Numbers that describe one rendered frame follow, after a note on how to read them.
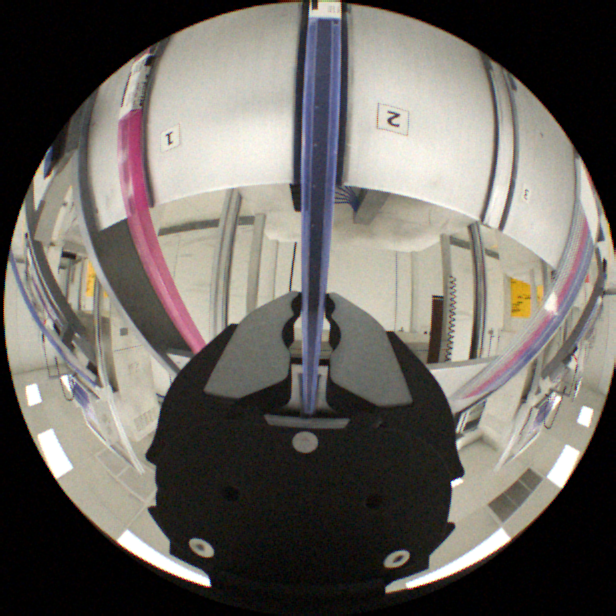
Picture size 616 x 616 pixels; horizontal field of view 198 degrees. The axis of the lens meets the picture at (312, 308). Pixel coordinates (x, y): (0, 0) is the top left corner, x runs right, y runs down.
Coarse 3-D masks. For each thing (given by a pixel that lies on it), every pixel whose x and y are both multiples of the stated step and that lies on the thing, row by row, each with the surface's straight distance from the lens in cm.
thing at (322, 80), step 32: (320, 32) 11; (320, 64) 10; (320, 96) 9; (320, 128) 9; (320, 160) 9; (320, 192) 9; (320, 224) 9; (320, 256) 10; (320, 288) 11; (320, 320) 13
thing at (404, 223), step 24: (240, 192) 57; (264, 192) 56; (288, 192) 55; (288, 216) 68; (336, 216) 67; (384, 216) 66; (408, 216) 66; (432, 216) 66; (456, 216) 67; (288, 240) 93; (336, 240) 89; (360, 240) 88; (384, 240) 87; (408, 240) 87; (432, 240) 87
